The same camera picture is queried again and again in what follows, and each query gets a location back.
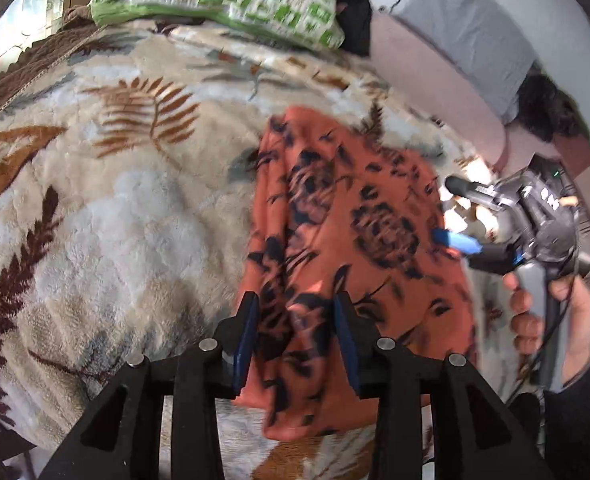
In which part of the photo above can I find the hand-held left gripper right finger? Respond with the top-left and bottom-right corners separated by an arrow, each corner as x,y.
332,290 -> 546,480

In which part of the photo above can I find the orange floral garment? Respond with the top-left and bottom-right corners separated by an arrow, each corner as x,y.
232,105 -> 477,443

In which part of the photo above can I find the dark furry cloth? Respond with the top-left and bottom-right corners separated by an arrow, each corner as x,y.
516,72 -> 590,144

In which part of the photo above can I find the pink bedsheet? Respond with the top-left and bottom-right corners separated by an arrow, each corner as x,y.
369,10 -> 590,177

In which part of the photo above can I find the grey pillow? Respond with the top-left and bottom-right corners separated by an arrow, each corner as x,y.
379,0 -> 538,125

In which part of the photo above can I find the person's right hand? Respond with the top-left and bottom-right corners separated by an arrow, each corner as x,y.
504,271 -> 590,389

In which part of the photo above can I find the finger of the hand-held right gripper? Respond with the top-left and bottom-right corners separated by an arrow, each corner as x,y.
432,227 -> 522,277
445,175 -> 506,212

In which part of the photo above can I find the person's right forearm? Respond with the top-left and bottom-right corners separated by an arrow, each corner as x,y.
510,357 -> 590,480

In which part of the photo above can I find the window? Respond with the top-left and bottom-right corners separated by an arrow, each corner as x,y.
0,0 -> 101,86

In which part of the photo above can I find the leaf print fleece blanket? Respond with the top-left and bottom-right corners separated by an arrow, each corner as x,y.
0,22 -> 530,480

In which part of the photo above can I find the black cloth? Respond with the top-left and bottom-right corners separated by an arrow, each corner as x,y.
309,0 -> 374,58

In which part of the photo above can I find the brown quilted cover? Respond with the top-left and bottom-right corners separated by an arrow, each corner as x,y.
0,24 -> 107,133

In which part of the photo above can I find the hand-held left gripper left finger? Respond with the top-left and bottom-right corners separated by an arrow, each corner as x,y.
39,290 -> 261,480

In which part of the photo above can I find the thin black cable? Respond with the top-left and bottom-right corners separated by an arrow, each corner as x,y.
505,275 -> 578,408

